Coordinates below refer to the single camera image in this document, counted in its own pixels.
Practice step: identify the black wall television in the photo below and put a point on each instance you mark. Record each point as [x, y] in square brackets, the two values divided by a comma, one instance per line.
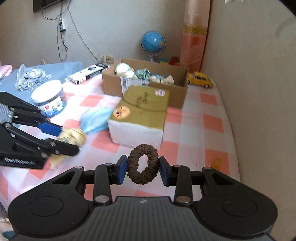
[39, 5]

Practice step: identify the yellow fabric scrunchie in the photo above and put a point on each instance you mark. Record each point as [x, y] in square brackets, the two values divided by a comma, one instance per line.
[72, 136]

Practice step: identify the yellow toy car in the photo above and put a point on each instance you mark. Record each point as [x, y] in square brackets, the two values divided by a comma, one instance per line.
[199, 79]

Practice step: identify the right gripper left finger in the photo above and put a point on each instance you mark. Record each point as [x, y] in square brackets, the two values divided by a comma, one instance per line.
[106, 175]

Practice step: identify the white wall socket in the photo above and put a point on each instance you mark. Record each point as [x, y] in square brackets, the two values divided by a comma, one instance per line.
[106, 58]

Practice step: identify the blue floral sachet pouch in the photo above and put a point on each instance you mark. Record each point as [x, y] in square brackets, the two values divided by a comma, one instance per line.
[143, 74]

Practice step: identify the gold tissue pack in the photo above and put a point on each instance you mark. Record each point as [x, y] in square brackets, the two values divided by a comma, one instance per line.
[139, 118]

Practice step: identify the blue face mask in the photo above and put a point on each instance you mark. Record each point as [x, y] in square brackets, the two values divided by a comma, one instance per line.
[95, 120]

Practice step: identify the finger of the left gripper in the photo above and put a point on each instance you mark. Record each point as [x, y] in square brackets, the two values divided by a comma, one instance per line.
[46, 143]
[50, 128]

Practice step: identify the black white pen box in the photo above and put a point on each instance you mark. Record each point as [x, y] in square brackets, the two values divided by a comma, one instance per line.
[87, 73]

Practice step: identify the pink patterned curtain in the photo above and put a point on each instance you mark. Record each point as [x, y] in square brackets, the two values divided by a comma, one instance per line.
[194, 33]

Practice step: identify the white lid plastic jar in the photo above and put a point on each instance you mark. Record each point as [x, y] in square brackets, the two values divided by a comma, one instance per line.
[50, 98]

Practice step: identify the colourful pop toy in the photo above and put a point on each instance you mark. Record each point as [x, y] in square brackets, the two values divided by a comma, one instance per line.
[170, 61]

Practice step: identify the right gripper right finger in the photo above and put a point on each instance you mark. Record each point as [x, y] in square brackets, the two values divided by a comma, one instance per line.
[178, 176]

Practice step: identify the checkered pink white tablecloth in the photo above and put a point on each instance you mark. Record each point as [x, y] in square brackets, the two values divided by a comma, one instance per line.
[194, 136]

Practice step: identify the brown cardboard box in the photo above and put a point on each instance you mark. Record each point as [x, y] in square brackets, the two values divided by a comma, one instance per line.
[118, 85]

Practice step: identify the small orange stopper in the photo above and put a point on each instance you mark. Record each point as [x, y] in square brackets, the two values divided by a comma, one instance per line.
[217, 164]

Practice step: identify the yellow floral fabric piece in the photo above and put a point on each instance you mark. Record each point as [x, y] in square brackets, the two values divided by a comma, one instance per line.
[166, 80]

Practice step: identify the blue cream round toy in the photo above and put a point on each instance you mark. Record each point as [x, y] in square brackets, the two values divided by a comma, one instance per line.
[123, 69]

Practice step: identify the brown hair scrunchie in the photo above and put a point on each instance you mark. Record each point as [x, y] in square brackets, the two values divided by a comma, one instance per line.
[143, 164]

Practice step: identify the white power strip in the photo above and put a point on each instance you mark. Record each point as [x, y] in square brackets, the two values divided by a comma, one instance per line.
[62, 25]

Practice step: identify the white blue crumpled cloth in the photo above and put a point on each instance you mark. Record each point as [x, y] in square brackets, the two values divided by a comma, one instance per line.
[29, 78]

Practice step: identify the blue desk globe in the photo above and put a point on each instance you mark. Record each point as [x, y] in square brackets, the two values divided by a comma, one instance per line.
[153, 43]

